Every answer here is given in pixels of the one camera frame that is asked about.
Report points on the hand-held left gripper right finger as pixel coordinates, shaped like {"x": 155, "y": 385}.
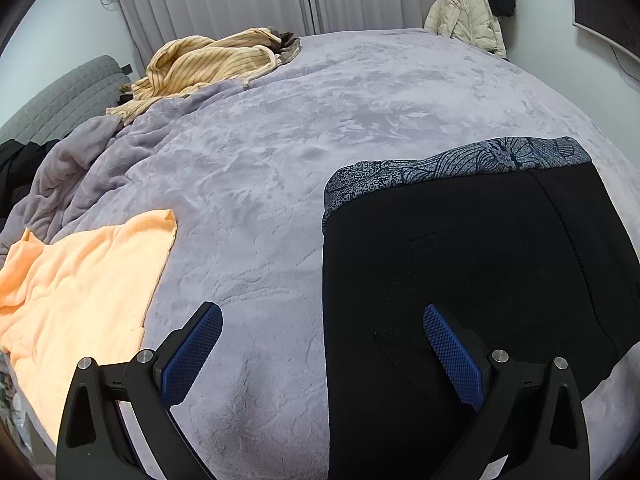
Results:
{"x": 455, "y": 352}

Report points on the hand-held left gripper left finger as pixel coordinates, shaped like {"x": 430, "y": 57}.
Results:
{"x": 192, "y": 350}

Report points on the black pants with patterned waistband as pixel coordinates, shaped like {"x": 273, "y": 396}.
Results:
{"x": 475, "y": 270}

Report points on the orange fleece blanket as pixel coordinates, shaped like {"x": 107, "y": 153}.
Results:
{"x": 80, "y": 285}

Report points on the purple fleece blanket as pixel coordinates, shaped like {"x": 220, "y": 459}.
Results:
{"x": 325, "y": 160}

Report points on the black cloth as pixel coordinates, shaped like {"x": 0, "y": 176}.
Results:
{"x": 17, "y": 170}

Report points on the yellow striped garment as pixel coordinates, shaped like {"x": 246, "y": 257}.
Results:
{"x": 200, "y": 67}

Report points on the grey quilted headboard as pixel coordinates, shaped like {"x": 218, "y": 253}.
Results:
{"x": 60, "y": 97}

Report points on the cream puffer jacket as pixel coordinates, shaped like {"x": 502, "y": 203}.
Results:
{"x": 465, "y": 15}

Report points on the dark wall screen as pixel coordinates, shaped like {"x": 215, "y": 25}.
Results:
{"x": 605, "y": 5}

